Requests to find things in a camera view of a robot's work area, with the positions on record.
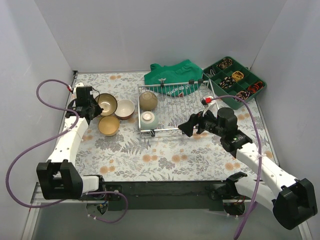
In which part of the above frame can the dark brown patterned bowl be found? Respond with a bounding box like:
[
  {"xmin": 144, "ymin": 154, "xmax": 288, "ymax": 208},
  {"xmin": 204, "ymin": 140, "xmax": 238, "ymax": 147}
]
[{"xmin": 95, "ymin": 93, "xmax": 118, "ymax": 117}]

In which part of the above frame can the beige bowl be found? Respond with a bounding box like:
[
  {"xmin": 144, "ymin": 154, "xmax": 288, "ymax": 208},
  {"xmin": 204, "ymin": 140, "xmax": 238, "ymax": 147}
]
[
  {"xmin": 139, "ymin": 91, "xmax": 158, "ymax": 111},
  {"xmin": 98, "ymin": 116, "xmax": 120, "ymax": 137}
]

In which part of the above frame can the mint green dotted bowl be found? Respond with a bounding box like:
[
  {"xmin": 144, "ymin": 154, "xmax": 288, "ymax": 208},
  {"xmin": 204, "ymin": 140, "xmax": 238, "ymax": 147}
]
[{"xmin": 140, "ymin": 111, "xmax": 159, "ymax": 130}]

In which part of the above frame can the red floral bowl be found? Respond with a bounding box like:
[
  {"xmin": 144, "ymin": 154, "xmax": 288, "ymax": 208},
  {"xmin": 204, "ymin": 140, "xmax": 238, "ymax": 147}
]
[{"xmin": 114, "ymin": 99, "xmax": 135, "ymax": 120}]

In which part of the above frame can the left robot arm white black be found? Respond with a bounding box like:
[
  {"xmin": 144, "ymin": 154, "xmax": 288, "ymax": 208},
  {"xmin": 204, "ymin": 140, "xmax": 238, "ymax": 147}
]
[{"xmin": 36, "ymin": 83, "xmax": 107, "ymax": 200}]

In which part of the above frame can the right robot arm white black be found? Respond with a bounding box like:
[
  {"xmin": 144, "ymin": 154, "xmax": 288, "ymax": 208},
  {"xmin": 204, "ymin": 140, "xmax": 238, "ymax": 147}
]
[{"xmin": 178, "ymin": 107, "xmax": 318, "ymax": 230}]

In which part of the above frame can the floral patterned table mat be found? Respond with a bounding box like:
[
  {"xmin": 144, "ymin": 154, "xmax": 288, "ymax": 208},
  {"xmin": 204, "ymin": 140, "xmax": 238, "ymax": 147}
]
[{"xmin": 73, "ymin": 72, "xmax": 279, "ymax": 182}]

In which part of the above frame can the green divided organizer tray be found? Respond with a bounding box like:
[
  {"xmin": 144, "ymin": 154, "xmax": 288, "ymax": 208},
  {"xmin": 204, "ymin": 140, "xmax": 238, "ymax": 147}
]
[{"xmin": 202, "ymin": 56, "xmax": 267, "ymax": 110}]

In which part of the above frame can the green cloth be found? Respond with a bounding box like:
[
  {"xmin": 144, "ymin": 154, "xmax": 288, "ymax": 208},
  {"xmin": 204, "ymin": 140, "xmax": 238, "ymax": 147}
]
[{"xmin": 144, "ymin": 59, "xmax": 203, "ymax": 97}]

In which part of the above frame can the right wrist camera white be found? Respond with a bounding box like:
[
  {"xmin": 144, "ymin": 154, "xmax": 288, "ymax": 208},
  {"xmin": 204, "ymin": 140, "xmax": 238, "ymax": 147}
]
[{"xmin": 201, "ymin": 95, "xmax": 218, "ymax": 117}]

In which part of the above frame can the metal wire dish rack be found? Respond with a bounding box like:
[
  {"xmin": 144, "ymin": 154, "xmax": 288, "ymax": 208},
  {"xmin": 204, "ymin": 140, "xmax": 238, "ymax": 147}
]
[{"xmin": 137, "ymin": 79, "xmax": 216, "ymax": 137}]

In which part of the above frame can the black floral hair tie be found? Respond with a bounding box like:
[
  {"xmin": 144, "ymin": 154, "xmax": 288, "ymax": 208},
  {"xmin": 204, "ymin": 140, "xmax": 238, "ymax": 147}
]
[{"xmin": 218, "ymin": 77, "xmax": 236, "ymax": 91}]

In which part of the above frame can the orange black hair tie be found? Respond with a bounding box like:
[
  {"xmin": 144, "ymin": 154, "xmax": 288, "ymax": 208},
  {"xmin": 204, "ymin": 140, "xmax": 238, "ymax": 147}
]
[{"xmin": 247, "ymin": 81, "xmax": 264, "ymax": 95}]

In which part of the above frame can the yellow hair tie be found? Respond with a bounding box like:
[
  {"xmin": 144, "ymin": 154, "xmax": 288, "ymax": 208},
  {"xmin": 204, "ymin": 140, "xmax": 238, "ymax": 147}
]
[{"xmin": 231, "ymin": 71, "xmax": 245, "ymax": 82}]

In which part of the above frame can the black gold hair tie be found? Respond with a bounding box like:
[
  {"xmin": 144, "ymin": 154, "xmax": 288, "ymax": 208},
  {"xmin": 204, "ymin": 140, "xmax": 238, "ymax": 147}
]
[{"xmin": 216, "ymin": 58, "xmax": 233, "ymax": 70}]

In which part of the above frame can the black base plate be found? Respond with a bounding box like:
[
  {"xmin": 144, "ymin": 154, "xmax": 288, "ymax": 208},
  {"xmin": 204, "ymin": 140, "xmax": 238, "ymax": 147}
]
[{"xmin": 103, "ymin": 180, "xmax": 227, "ymax": 211}]

